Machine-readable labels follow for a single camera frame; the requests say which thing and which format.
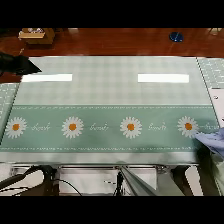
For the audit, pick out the light blue shirt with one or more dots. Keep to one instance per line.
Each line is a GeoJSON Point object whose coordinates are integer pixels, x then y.
{"type": "Point", "coordinates": [213, 140]}

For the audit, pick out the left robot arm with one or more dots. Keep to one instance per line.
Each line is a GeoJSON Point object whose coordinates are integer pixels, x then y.
{"type": "Point", "coordinates": [16, 64]}

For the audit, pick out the blue round object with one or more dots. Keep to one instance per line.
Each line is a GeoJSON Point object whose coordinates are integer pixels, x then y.
{"type": "Point", "coordinates": [176, 36]}

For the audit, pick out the silver frame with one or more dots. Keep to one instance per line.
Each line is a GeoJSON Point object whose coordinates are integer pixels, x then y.
{"type": "Point", "coordinates": [140, 181]}

